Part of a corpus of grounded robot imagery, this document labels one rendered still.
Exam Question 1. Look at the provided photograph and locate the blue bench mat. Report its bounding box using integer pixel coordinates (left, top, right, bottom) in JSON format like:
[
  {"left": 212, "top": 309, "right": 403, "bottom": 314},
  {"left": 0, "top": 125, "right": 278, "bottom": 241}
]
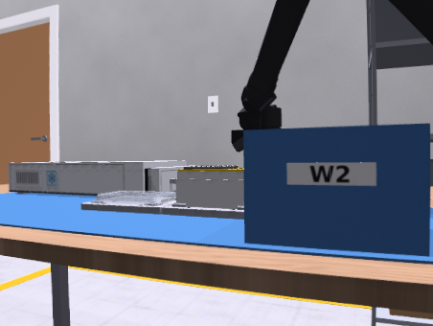
[{"left": 0, "top": 192, "right": 433, "bottom": 265}]

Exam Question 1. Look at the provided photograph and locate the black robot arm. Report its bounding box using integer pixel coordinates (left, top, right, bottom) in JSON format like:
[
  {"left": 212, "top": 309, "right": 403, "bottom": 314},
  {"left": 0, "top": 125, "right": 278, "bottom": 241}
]
[{"left": 231, "top": 0, "right": 433, "bottom": 152}]

